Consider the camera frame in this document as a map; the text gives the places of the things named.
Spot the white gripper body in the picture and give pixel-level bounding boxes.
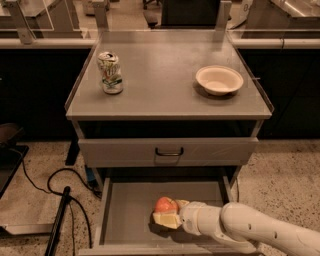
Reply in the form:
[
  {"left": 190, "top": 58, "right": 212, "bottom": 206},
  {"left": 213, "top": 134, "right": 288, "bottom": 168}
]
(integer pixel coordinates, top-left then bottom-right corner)
[{"left": 179, "top": 202, "right": 206, "bottom": 236}]

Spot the red apple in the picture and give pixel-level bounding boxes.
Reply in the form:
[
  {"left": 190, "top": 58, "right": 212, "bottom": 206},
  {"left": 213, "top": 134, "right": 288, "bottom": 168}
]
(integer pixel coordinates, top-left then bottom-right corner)
[{"left": 154, "top": 197, "right": 179, "bottom": 213}]

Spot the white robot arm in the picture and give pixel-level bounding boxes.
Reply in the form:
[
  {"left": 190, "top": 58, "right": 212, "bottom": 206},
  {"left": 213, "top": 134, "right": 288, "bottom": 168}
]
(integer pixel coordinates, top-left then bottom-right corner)
[{"left": 152, "top": 197, "right": 320, "bottom": 256}]

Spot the open grey middle drawer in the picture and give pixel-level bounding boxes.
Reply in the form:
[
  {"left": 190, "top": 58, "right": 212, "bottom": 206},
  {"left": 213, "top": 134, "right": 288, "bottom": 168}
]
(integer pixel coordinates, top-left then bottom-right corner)
[{"left": 79, "top": 177, "right": 258, "bottom": 256}]

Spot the grey drawer cabinet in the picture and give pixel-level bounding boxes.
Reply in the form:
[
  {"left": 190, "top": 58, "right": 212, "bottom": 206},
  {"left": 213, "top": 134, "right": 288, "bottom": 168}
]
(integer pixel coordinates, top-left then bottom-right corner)
[{"left": 64, "top": 29, "right": 275, "bottom": 256}]

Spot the grey top drawer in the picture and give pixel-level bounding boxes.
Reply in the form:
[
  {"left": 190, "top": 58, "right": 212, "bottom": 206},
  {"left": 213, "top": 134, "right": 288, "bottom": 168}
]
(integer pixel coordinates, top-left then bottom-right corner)
[{"left": 78, "top": 137, "right": 258, "bottom": 168}]

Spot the black bar on floor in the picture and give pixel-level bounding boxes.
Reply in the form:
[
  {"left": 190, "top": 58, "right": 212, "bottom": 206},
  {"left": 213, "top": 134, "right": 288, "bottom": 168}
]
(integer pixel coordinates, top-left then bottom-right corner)
[{"left": 45, "top": 186, "right": 71, "bottom": 256}]

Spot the white paper bowl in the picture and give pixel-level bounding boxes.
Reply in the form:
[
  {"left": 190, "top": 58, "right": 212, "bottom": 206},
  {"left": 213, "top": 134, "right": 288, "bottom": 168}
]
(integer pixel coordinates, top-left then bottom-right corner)
[{"left": 196, "top": 65, "right": 244, "bottom": 96}]

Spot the crushed soda can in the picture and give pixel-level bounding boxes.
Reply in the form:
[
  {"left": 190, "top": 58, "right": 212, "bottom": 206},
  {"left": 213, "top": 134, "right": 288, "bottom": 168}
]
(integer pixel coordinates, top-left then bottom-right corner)
[{"left": 97, "top": 51, "right": 123, "bottom": 95}]

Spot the black chair base left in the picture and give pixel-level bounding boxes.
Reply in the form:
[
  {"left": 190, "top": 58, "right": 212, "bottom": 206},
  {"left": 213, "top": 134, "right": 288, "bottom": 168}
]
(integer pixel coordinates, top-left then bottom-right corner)
[{"left": 0, "top": 123, "right": 28, "bottom": 198}]

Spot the black floor cable left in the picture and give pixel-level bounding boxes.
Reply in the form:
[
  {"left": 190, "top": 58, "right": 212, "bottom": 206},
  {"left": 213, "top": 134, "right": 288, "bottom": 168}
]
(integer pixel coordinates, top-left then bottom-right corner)
[{"left": 9, "top": 148, "right": 103, "bottom": 249}]

